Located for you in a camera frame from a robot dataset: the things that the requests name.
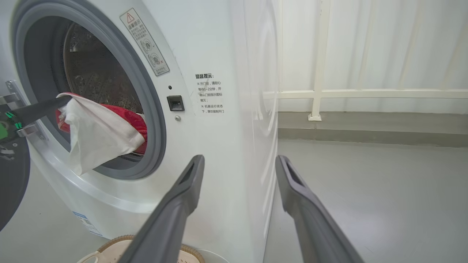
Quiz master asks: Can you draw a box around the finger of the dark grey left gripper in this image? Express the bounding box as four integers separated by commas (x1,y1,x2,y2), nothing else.
13,96,72,125

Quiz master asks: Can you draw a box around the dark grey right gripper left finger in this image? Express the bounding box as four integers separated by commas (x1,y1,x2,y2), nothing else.
117,155,205,263

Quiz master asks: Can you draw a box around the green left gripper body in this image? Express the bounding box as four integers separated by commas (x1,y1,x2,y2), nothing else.
0,106,23,146

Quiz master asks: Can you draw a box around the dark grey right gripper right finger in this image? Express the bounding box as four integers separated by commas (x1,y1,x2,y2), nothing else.
275,155,366,263

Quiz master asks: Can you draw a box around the black round glass washer door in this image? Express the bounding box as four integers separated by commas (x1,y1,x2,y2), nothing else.
0,135,31,232

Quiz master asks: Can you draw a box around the red and white garment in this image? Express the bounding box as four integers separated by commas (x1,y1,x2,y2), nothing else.
56,92,148,176

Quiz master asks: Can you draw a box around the cream laundry basket brown rim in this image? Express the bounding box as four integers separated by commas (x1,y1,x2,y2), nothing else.
77,235,205,263

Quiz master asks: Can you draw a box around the white front-load washing machine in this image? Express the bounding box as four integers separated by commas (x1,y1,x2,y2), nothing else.
0,0,282,263

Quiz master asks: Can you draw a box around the black door lock socket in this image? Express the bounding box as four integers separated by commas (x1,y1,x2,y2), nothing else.
167,96,185,112

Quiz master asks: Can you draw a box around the round white filter cover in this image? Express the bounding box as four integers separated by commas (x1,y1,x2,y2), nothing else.
194,249,231,263

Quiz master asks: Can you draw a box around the blue energy label sticker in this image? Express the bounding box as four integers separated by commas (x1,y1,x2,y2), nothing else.
72,211,103,237

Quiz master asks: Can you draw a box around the grey warning sticker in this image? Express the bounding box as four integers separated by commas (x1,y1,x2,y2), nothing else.
120,8,170,76

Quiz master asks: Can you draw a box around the white metal railing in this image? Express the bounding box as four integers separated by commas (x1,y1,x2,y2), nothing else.
263,0,468,121

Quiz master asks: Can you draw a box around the white curtain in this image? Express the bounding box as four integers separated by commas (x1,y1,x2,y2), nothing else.
278,0,468,114

